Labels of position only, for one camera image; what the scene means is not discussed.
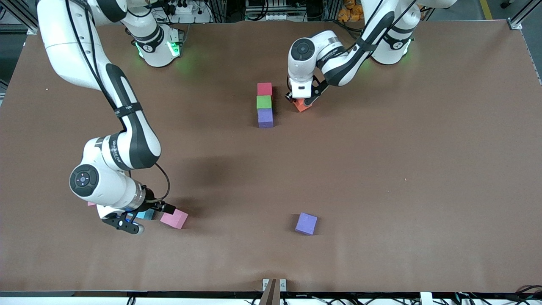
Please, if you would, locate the bag of orange items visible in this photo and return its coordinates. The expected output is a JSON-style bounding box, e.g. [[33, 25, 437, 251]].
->
[[338, 0, 365, 22]]

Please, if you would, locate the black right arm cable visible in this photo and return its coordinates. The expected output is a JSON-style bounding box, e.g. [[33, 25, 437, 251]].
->
[[64, 0, 171, 202]]

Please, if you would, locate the small metal bracket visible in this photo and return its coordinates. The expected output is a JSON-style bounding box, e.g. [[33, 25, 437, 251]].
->
[[262, 278, 287, 292]]

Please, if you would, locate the aluminium profile frame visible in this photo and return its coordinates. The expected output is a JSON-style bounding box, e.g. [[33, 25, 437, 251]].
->
[[0, 0, 39, 35], [507, 0, 542, 30]]

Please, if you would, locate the purple foam block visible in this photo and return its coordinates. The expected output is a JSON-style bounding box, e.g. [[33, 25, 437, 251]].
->
[[257, 108, 274, 128], [295, 212, 318, 236]]

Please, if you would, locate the brown paper table cover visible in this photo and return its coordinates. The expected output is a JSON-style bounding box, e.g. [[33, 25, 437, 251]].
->
[[0, 21, 542, 293]]

